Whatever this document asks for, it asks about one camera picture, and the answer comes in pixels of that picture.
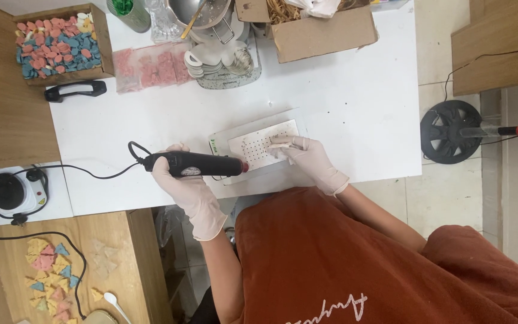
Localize person's left hand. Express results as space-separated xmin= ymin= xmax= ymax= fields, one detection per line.
xmin=151 ymin=143 xmax=217 ymax=219

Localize person's right hand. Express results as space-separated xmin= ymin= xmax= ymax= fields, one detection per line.
xmin=269 ymin=135 xmax=350 ymax=197

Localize black heat gun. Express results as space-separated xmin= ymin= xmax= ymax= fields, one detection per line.
xmin=143 ymin=151 xmax=250 ymax=178

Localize small white wax piece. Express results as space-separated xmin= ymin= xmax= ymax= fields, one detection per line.
xmin=269 ymin=143 xmax=294 ymax=159

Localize clear plastic bag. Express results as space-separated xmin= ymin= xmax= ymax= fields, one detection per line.
xmin=155 ymin=206 xmax=189 ymax=249

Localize white perforated board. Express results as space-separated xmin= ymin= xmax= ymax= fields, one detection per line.
xmin=228 ymin=119 xmax=300 ymax=172

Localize bags of pink pieces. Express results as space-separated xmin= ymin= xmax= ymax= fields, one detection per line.
xmin=112 ymin=43 xmax=195 ymax=94

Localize grey kitchen scale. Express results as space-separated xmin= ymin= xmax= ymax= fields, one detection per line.
xmin=195 ymin=27 xmax=263 ymax=90

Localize stack of white heart moulds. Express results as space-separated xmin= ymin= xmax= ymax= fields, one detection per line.
xmin=183 ymin=40 xmax=255 ymax=78

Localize wooden box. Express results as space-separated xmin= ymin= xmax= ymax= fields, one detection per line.
xmin=13 ymin=4 xmax=115 ymax=86

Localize gold spoon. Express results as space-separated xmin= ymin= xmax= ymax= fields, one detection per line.
xmin=181 ymin=0 xmax=208 ymax=40

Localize clear glass container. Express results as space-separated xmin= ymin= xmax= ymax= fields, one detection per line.
xmin=144 ymin=0 xmax=184 ymax=44

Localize clear triangle pieces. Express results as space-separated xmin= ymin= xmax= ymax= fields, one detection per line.
xmin=89 ymin=238 xmax=121 ymax=278

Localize steel pot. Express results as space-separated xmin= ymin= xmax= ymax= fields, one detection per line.
xmin=165 ymin=0 xmax=237 ymax=45

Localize heap of pink blue hearts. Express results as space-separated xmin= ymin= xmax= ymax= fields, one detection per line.
xmin=15 ymin=13 xmax=102 ymax=80

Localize white electric hot plate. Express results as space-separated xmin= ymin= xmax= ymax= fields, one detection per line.
xmin=0 ymin=166 xmax=49 ymax=222

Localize white plastic spoon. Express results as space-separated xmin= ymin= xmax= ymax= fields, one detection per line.
xmin=103 ymin=292 xmax=133 ymax=324

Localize tan raffia filler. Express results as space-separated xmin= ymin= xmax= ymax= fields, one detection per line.
xmin=266 ymin=0 xmax=355 ymax=26

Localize heap of coloured triangle pieces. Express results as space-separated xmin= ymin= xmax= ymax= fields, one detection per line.
xmin=24 ymin=238 xmax=105 ymax=324

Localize beige round object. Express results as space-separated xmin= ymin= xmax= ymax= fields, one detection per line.
xmin=81 ymin=310 xmax=118 ymax=324

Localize cardboard box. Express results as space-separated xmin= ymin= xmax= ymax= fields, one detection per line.
xmin=235 ymin=0 xmax=379 ymax=64

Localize white plastic bag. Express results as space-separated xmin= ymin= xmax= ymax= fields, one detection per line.
xmin=283 ymin=0 xmax=343 ymax=19

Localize orange shirt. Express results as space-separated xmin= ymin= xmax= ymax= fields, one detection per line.
xmin=234 ymin=186 xmax=518 ymax=324

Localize black fan base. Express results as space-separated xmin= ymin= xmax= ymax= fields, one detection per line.
xmin=420 ymin=100 xmax=484 ymax=165

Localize silver fan pole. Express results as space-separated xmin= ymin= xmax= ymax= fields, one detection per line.
xmin=459 ymin=124 xmax=518 ymax=138

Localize wooden cabinet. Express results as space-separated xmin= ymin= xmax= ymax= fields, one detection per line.
xmin=451 ymin=0 xmax=518 ymax=97

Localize black heat gun cable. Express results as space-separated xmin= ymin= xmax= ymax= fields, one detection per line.
xmin=0 ymin=141 xmax=153 ymax=204

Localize black plastic handle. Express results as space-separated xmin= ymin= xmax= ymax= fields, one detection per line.
xmin=44 ymin=80 xmax=108 ymax=103

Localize black hot plate cable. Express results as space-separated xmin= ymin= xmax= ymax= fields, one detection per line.
xmin=0 ymin=231 xmax=88 ymax=321

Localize black fan cable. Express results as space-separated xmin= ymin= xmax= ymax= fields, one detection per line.
xmin=443 ymin=42 xmax=518 ymax=102

